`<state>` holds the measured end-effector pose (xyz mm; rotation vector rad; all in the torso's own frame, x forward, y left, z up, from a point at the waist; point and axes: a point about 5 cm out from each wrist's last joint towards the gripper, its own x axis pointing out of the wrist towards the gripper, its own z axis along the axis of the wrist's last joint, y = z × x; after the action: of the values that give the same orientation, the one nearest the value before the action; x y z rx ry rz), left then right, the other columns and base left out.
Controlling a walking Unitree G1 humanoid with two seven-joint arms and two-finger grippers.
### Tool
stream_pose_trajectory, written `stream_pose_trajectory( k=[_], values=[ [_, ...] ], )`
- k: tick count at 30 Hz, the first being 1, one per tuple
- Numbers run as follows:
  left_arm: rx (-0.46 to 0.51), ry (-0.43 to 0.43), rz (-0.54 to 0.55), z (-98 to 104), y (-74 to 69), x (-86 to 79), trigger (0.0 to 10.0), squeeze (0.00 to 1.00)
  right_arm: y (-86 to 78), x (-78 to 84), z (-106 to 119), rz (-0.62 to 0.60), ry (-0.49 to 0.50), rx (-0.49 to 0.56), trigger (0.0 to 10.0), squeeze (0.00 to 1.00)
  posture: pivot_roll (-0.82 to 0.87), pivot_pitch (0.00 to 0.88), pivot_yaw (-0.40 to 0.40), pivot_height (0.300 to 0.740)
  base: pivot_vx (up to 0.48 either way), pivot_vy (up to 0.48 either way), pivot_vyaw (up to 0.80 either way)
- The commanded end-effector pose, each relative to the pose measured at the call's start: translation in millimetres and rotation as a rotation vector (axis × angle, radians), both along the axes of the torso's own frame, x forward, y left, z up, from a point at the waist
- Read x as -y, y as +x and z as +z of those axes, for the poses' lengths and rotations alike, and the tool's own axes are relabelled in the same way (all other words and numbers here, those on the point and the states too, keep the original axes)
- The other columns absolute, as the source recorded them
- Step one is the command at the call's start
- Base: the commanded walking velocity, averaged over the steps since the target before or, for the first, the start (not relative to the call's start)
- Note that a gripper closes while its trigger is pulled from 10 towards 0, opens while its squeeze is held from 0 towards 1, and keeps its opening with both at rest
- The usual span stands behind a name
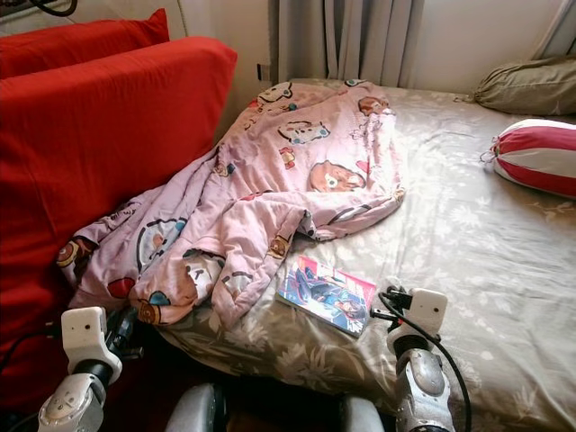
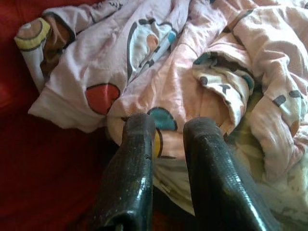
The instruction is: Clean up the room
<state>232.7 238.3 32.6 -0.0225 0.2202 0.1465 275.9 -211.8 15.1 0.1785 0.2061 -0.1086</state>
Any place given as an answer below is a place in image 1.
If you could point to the colourful comic book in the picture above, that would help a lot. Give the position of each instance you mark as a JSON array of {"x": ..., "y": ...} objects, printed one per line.
[{"x": 328, "y": 292}]

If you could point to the pink cartoon bear blanket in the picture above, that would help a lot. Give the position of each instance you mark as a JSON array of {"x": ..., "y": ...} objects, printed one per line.
[{"x": 279, "y": 180}]

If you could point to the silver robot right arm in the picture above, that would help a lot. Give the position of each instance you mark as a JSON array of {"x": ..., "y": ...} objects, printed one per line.
[{"x": 418, "y": 387}]

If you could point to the silver robot right leg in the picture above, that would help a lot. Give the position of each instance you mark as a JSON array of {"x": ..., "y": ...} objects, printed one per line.
[{"x": 360, "y": 414}]

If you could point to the large red cushion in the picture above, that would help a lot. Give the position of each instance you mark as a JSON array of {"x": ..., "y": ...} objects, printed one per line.
[
  {"x": 72, "y": 45},
  {"x": 90, "y": 180}
]

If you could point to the red white star bolster pillow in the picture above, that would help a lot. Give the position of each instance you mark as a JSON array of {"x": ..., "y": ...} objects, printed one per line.
[{"x": 540, "y": 157}]

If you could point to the olive green pillow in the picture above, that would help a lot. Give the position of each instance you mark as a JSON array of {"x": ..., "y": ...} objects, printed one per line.
[{"x": 531, "y": 85}]

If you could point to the grey curtain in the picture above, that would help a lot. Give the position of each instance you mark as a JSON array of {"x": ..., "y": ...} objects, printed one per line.
[
  {"x": 560, "y": 27},
  {"x": 342, "y": 40}
]

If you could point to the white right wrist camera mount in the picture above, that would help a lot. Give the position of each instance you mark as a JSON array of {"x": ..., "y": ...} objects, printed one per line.
[{"x": 425, "y": 310}]

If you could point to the dark wall socket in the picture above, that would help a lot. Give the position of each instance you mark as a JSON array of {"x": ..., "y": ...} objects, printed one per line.
[{"x": 263, "y": 72}]

